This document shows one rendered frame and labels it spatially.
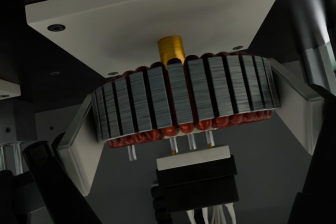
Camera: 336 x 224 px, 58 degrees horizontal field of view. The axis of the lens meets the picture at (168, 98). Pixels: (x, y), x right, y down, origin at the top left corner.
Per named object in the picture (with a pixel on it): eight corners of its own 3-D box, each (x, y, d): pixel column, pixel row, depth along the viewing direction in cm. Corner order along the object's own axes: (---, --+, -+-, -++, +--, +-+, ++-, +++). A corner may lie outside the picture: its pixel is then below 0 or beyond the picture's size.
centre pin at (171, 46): (155, 38, 23) (162, 73, 23) (180, 33, 23) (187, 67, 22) (158, 46, 25) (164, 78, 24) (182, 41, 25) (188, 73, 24)
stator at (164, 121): (56, 77, 14) (66, 156, 14) (294, 28, 14) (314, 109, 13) (116, 103, 25) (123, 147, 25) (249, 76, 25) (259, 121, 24)
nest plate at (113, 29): (23, 4, 17) (26, 25, 17) (291, -56, 16) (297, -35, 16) (103, 67, 32) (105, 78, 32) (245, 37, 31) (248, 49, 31)
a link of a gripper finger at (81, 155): (89, 196, 15) (74, 199, 15) (109, 130, 22) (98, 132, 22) (70, 145, 14) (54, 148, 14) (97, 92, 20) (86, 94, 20)
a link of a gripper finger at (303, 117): (308, 100, 13) (325, 96, 13) (262, 59, 20) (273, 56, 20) (309, 156, 14) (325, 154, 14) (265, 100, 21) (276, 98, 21)
